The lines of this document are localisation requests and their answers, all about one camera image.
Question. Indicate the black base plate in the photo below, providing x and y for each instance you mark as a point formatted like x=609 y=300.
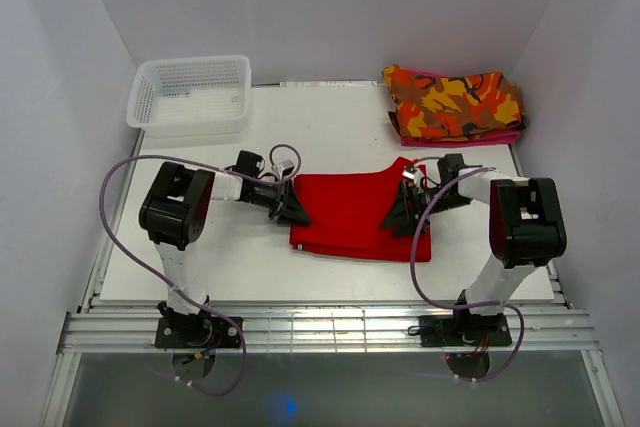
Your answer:
x=196 y=333
x=473 y=331

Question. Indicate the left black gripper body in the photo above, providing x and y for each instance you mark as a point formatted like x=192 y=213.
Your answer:
x=273 y=198

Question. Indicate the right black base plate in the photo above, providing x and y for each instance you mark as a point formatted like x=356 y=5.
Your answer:
x=473 y=331

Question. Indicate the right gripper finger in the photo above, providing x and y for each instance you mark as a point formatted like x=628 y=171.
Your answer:
x=407 y=228
x=402 y=211

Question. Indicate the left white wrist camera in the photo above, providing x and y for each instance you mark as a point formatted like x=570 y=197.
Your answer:
x=283 y=169

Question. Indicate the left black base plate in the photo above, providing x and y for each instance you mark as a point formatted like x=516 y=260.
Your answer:
x=196 y=333

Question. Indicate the orange camouflage folded trousers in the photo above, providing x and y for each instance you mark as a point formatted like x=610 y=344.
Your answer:
x=450 y=97

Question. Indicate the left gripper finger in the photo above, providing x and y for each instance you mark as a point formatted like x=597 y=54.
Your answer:
x=294 y=204
x=286 y=217

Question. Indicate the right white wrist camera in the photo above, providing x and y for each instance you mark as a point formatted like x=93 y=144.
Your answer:
x=414 y=175

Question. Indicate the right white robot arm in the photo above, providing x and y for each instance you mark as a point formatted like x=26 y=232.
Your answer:
x=526 y=232

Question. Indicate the red trousers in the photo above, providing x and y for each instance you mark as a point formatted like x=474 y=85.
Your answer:
x=347 y=212

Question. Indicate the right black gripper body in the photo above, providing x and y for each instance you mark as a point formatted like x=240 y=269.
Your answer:
x=452 y=201

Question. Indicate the white perforated plastic basket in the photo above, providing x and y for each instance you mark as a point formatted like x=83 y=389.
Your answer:
x=195 y=96

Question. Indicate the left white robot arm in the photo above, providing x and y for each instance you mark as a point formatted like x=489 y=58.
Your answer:
x=174 y=213

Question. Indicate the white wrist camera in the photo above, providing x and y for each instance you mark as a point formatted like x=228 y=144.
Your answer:
x=414 y=175
x=283 y=169

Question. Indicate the aluminium frame rail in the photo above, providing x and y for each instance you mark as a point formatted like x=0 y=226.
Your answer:
x=321 y=329

